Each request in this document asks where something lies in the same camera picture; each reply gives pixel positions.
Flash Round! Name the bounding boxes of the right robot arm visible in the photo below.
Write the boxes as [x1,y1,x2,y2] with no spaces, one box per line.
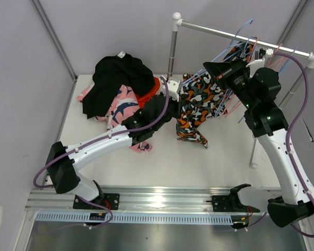
[203,59,314,227]

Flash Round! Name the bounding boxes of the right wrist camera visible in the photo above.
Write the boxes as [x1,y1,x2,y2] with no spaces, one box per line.
[246,48,274,75]

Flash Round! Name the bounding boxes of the pink patterned shorts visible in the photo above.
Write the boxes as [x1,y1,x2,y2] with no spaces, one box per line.
[76,83,152,153]

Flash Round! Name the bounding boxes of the orange shorts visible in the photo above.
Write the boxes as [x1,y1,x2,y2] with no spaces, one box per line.
[135,77,161,108]

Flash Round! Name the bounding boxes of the white cable duct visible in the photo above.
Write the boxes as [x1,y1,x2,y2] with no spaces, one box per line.
[35,211,248,225]

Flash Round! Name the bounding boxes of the blue wire hanger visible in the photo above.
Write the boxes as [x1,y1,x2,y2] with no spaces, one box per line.
[211,36,260,120]
[235,48,297,124]
[183,19,257,86]

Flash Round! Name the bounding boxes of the camouflage patterned shorts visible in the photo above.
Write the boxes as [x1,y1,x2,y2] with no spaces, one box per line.
[175,43,254,149]

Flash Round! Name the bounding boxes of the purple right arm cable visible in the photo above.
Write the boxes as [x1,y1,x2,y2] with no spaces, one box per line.
[273,52,314,238]

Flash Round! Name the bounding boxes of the silver clothes rack rail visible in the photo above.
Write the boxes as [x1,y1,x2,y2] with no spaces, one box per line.
[167,12,314,168]

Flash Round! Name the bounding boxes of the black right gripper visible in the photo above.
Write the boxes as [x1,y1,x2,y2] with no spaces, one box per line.
[203,58,256,110]

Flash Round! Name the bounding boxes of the black shorts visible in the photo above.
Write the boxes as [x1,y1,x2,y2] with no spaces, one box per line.
[82,54,155,119]

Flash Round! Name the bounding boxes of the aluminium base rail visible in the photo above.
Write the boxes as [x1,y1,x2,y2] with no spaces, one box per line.
[25,185,286,214]

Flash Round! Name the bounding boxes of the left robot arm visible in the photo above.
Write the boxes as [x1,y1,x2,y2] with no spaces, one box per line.
[46,95,179,209]

